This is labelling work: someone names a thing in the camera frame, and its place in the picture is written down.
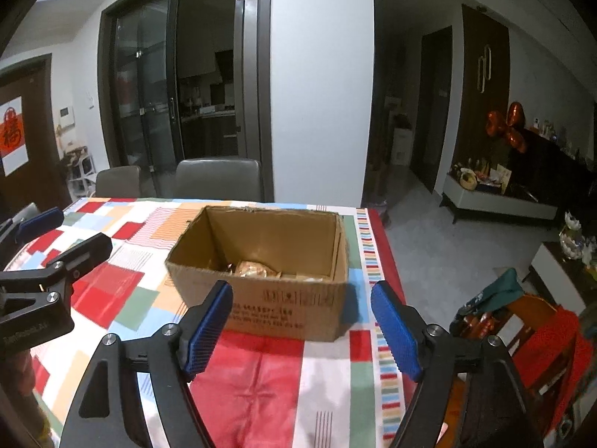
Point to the brown cardboard box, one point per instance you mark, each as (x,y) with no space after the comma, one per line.
(288,269)

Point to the grey chair far left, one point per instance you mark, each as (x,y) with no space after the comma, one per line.
(119,182)

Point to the red chair with clothes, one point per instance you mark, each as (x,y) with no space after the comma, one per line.
(549,351)

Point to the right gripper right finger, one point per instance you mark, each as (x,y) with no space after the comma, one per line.
(495,410)

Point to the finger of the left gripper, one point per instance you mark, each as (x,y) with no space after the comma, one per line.
(35,227)
(82,258)

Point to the colourful patchwork tablecloth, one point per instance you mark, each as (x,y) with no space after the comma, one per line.
(256,391)

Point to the ornate vase decoration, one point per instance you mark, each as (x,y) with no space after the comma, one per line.
(571,238)

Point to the white low tv bench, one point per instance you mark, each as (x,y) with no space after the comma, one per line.
(466,203)

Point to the silver refrigerator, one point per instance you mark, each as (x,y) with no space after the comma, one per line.
(246,79)

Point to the green cloth on chair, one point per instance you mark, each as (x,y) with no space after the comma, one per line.
(503,291)

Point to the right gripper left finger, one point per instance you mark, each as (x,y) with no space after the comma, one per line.
(106,410)

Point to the red heart balloons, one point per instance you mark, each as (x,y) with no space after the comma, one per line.
(508,126)

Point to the red fu door poster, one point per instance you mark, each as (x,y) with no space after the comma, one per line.
(12,136)

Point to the round pastry in box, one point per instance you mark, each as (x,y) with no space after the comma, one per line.
(254,269)

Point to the glass sliding door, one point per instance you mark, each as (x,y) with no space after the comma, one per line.
(137,75)

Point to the grey chair near box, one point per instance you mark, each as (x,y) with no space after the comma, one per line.
(220,178)

